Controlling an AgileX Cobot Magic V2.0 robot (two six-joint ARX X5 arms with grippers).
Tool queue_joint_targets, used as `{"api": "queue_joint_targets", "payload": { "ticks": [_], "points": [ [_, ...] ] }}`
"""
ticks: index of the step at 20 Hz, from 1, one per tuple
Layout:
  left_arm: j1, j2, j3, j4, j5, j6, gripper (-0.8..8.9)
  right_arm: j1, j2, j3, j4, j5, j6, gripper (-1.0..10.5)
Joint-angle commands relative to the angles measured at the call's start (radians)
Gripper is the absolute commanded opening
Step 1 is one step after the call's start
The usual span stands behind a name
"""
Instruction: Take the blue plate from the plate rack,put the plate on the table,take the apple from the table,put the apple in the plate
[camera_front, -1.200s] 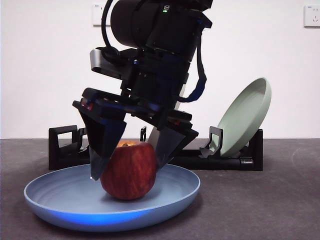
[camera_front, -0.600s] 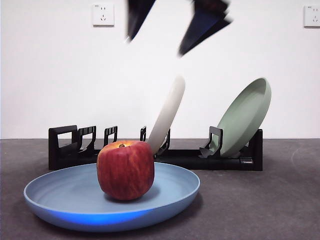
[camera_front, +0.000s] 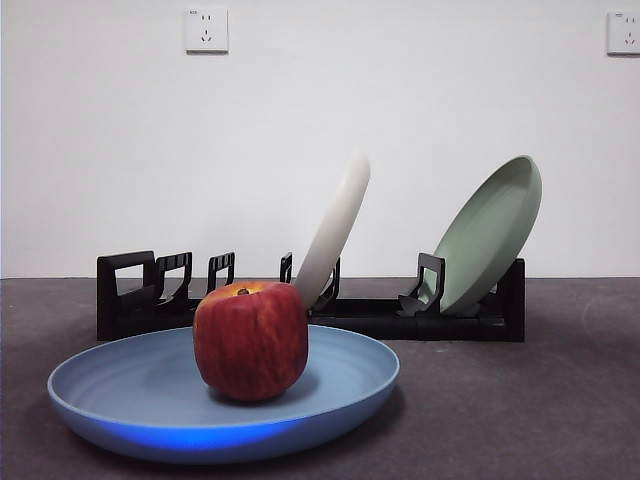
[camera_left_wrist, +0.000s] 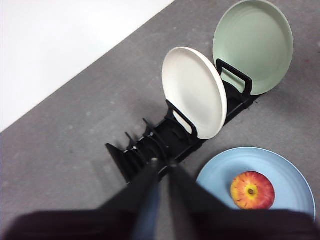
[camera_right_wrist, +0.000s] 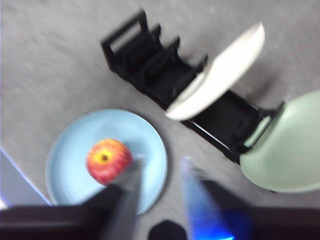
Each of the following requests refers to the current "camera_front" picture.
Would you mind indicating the black plate rack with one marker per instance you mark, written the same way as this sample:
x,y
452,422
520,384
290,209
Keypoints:
x,y
450,325

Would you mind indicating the cream white plate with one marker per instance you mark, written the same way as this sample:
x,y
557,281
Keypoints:
x,y
337,225

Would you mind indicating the blue plate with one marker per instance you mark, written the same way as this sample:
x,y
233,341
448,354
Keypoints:
x,y
150,400

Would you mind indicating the pale green plate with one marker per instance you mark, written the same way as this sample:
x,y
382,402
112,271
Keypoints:
x,y
485,240

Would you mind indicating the red apple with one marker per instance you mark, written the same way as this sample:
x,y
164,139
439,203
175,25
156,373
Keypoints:
x,y
250,340

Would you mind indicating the white wall socket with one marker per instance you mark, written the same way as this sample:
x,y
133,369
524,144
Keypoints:
x,y
207,30
625,33

